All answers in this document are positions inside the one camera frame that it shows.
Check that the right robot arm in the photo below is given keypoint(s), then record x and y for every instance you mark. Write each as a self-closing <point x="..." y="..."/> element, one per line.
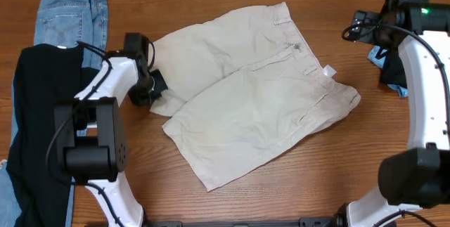
<point x="419" y="177"/>

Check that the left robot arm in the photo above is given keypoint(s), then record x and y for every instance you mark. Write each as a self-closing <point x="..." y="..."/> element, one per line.
<point x="90" y="141"/>

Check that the light blue folded garment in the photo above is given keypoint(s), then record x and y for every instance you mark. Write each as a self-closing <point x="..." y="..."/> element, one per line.
<point x="377" y="56"/>

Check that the light blue denim jeans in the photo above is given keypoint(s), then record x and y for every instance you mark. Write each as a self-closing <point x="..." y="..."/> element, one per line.
<point x="59" y="23"/>

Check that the black folded shorts with logo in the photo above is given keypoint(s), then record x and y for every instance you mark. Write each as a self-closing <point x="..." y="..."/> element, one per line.
<point x="393" y="70"/>

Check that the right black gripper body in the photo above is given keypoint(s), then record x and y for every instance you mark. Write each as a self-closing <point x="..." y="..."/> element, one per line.
<point x="365" y="27"/>

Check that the black garment on left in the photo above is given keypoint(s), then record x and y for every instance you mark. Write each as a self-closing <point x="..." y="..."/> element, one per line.
<point x="44" y="76"/>

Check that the beige khaki shorts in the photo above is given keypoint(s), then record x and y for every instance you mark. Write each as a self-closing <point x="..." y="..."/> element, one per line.
<point x="242" y="89"/>

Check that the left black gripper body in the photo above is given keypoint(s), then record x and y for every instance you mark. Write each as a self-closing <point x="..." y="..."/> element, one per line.
<point x="159" y="86"/>

